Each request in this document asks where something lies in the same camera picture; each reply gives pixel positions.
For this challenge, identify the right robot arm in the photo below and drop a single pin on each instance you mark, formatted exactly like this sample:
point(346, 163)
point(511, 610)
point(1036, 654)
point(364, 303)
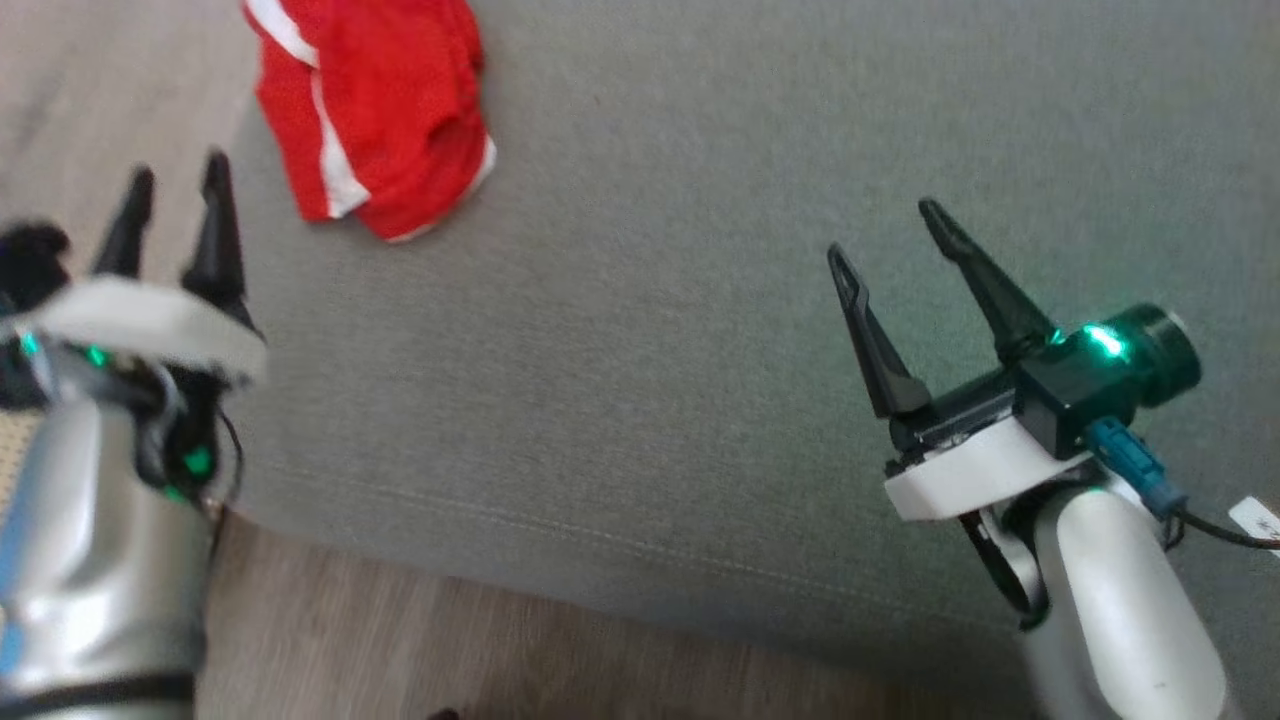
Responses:
point(1120, 610)

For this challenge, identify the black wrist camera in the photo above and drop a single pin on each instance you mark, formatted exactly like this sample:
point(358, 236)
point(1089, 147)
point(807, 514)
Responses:
point(1100, 375)
point(30, 265)

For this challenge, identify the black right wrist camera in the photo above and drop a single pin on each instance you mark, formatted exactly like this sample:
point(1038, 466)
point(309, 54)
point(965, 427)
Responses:
point(1100, 375)

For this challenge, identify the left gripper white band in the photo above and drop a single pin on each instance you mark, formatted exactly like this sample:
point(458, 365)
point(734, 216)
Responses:
point(150, 325)

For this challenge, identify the red shorts with white trim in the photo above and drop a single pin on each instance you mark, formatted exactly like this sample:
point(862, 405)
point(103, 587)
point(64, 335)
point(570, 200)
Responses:
point(390, 110)

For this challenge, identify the beige woven laundry basket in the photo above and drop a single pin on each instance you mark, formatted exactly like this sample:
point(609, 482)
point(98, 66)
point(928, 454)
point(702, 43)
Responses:
point(15, 450)

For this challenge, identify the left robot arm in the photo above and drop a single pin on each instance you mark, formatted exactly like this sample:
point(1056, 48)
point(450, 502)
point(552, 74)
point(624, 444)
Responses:
point(90, 540)

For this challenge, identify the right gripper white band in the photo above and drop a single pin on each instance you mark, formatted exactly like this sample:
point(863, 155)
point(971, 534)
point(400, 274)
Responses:
point(970, 460)

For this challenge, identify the grey sofa seat cushion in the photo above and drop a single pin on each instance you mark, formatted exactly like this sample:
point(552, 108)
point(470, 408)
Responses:
point(650, 350)

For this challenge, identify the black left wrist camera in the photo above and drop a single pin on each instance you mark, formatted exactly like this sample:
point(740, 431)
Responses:
point(30, 265)

